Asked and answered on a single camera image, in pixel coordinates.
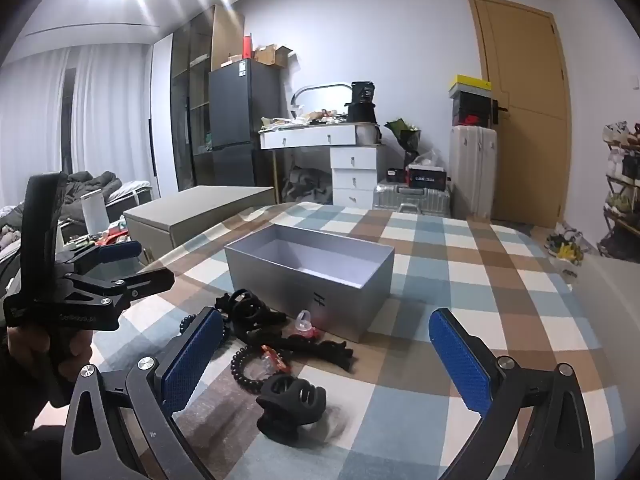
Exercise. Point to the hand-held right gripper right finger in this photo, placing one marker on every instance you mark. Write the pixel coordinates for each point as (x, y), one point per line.
(460, 360)

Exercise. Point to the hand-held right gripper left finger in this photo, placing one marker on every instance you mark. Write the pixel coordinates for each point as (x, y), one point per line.
(192, 360)

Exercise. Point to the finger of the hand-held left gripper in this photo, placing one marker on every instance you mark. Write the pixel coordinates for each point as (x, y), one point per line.
(145, 282)
(120, 251)

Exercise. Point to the long black hair clip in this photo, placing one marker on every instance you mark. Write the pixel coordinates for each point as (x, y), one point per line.
(310, 349)

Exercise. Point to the clear red small container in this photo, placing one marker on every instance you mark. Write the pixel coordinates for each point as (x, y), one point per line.
(307, 325)

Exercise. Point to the grey box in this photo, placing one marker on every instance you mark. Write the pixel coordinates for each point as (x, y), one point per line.
(305, 285)

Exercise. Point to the person's left forearm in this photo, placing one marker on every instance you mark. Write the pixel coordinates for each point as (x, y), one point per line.
(27, 440)

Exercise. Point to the person's left hand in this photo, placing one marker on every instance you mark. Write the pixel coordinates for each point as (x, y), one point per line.
(25, 347)

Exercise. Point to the cluttered side table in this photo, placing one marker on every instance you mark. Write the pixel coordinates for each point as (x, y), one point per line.
(107, 235)

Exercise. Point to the white cylindrical appliance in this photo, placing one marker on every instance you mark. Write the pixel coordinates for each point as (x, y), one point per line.
(94, 210)

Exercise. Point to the dark duvet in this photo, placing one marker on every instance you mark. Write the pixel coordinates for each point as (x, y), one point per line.
(105, 182)

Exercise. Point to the checked tablecloth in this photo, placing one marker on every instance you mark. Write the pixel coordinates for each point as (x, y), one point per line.
(450, 285)

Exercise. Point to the grey box lid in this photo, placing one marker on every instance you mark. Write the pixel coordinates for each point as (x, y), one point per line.
(200, 215)

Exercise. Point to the white curtain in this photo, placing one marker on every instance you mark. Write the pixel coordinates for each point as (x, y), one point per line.
(45, 125)

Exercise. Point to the yellow and black shoes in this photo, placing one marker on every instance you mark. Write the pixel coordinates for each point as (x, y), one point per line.
(567, 247)

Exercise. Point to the silver suitcase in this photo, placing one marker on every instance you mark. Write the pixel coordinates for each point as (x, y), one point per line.
(410, 200)

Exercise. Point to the dark refrigerator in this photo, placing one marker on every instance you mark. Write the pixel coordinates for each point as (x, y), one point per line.
(240, 120)

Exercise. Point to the dark glass wardrobe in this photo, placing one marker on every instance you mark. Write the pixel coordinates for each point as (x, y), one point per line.
(192, 85)

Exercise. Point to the black and red box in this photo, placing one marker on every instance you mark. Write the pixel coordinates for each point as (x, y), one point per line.
(427, 177)

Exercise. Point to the white suitcase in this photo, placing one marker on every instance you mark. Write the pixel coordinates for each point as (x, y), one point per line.
(472, 175)

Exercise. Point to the grey clothes pile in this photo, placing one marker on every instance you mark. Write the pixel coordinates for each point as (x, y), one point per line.
(305, 185)

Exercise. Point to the small black box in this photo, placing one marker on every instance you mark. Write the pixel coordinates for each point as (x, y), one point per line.
(396, 175)

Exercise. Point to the clear plastic bag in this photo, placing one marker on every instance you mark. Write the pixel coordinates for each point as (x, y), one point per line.
(427, 159)

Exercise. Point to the white desk with drawers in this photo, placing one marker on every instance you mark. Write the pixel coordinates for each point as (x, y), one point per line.
(350, 165)

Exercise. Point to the dark flower bouquet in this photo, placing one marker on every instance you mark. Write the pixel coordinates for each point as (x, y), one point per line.
(402, 135)

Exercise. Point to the shoe rack with shoes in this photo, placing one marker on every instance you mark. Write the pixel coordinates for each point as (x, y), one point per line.
(622, 185)

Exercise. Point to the open cardboard box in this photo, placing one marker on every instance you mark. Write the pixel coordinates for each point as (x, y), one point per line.
(272, 56)

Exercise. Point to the black shoe box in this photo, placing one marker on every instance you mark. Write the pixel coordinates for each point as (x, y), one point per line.
(470, 110)

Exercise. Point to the oval mirror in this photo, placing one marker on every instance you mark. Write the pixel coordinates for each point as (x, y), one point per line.
(320, 86)

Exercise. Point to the yellow shoe box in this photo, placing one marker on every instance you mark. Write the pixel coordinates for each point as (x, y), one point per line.
(470, 85)

